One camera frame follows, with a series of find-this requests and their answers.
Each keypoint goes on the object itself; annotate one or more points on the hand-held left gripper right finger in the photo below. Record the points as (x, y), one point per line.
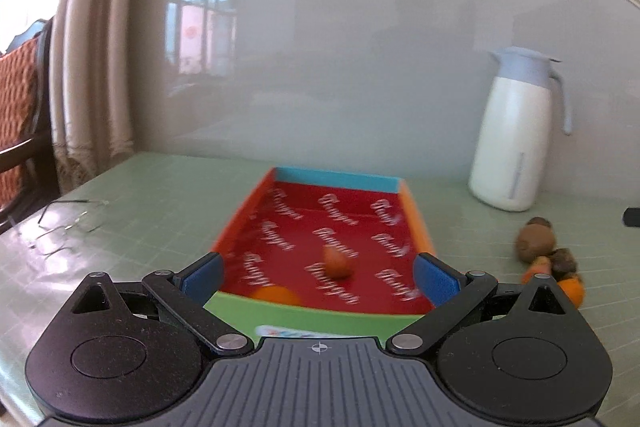
(434, 279)

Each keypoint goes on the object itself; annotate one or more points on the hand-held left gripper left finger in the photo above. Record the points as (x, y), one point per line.
(205, 276)

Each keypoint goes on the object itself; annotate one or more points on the mandarin orange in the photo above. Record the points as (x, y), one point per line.
(276, 295)
(536, 269)
(574, 291)

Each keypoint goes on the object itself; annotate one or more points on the red printed cardboard box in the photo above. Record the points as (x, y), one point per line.
(320, 217)

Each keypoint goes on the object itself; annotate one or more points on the dark wrinkled passion fruit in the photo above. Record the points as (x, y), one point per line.
(565, 261)

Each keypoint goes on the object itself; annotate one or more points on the white thermos jug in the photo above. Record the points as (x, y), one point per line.
(507, 142)

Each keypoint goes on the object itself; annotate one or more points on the small black object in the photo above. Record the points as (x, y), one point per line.
(632, 217)

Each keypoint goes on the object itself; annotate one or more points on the beige curtain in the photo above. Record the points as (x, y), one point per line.
(92, 57)

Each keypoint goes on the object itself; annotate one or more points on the chair with orange cushion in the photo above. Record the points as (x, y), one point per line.
(17, 107)

